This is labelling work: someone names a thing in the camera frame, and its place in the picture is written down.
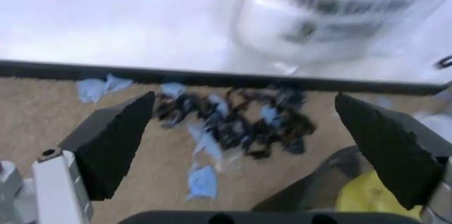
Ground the black cable loop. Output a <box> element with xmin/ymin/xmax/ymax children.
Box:
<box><xmin>435</xmin><ymin>55</ymin><xmax>452</xmax><ymax>70</ymax></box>

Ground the yellow crumpled item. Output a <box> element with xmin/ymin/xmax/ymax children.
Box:
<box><xmin>334</xmin><ymin>170</ymin><xmax>424</xmax><ymax>217</ymax></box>

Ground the dark tangled scrap pile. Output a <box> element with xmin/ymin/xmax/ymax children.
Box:
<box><xmin>153</xmin><ymin>86</ymin><xmax>318</xmax><ymax>159</ymax></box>

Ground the grey round container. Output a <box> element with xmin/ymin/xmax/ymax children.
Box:
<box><xmin>252</xmin><ymin>145</ymin><xmax>376</xmax><ymax>212</ymax></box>

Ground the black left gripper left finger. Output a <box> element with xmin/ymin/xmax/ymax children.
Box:
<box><xmin>32</xmin><ymin>91</ymin><xmax>157</xmax><ymax>224</ymax></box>

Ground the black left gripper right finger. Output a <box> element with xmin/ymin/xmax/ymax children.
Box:
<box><xmin>334</xmin><ymin>92</ymin><xmax>452</xmax><ymax>211</ymax></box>

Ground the blue paper scrap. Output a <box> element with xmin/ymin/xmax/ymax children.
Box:
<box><xmin>184</xmin><ymin>164</ymin><xmax>219</xmax><ymax>201</ymax></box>
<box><xmin>75</xmin><ymin>73</ymin><xmax>134</xmax><ymax>104</ymax></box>
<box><xmin>259</xmin><ymin>104</ymin><xmax>281</xmax><ymax>127</ymax></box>

